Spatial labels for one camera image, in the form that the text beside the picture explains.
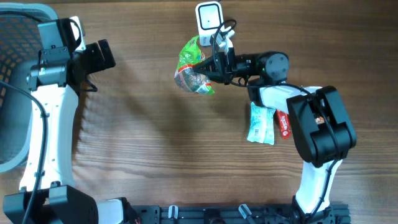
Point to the teal tissue pack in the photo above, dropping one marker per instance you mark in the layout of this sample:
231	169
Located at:
261	128

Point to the grey plastic basket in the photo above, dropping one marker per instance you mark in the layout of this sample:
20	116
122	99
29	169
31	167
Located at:
20	44

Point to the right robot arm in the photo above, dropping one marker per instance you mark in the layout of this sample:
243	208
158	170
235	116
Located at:
322	131

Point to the instant noodle cup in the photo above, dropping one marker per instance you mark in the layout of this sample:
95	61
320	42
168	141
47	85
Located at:
319	119

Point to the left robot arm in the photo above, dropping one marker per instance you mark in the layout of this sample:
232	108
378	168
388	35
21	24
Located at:
45	64

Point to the white barcode scanner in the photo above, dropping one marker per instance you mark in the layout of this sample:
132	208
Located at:
209	17

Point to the red KitKat bar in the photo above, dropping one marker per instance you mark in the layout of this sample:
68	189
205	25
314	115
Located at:
284	124

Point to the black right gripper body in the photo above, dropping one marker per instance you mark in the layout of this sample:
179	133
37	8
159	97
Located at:
227	66

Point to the Haribo gummy bag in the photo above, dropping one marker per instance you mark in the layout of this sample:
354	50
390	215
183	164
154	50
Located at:
185	77

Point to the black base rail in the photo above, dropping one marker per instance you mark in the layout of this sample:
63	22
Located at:
202	214

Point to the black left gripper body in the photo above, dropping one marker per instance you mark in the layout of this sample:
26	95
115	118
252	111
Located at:
94	56

